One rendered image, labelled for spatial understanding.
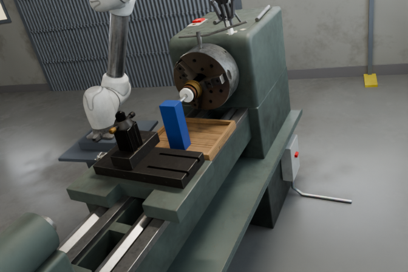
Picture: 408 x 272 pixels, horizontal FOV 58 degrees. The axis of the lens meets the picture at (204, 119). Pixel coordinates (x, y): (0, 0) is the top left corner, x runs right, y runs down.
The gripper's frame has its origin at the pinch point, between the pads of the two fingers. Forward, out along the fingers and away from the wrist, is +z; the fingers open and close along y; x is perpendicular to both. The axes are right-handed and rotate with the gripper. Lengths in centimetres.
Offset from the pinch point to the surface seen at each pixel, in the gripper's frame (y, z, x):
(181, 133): -15, 32, -42
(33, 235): -12, 18, -118
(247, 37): 4.2, 8.5, 7.4
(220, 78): -4.5, 19.3, -14.3
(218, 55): -6.4, 11.1, -5.9
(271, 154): 0, 78, 10
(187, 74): -20.1, 15.4, -15.8
